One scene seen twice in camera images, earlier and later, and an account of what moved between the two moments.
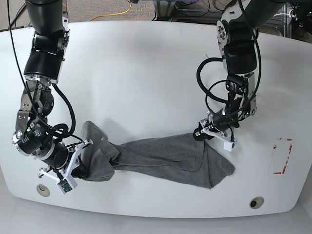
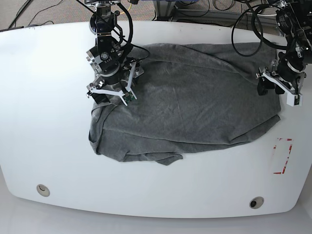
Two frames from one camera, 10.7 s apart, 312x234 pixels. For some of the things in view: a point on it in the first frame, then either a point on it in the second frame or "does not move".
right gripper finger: x=199 y=135 → x=263 y=85
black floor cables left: x=12 y=25 does not move
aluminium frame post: x=163 y=9 does not move
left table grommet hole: x=43 y=190 does not move
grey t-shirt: x=187 y=156 → x=190 y=95
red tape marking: x=290 y=146 does not move
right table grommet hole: x=256 y=202 does not move
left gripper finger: x=79 y=172 → x=137 y=72
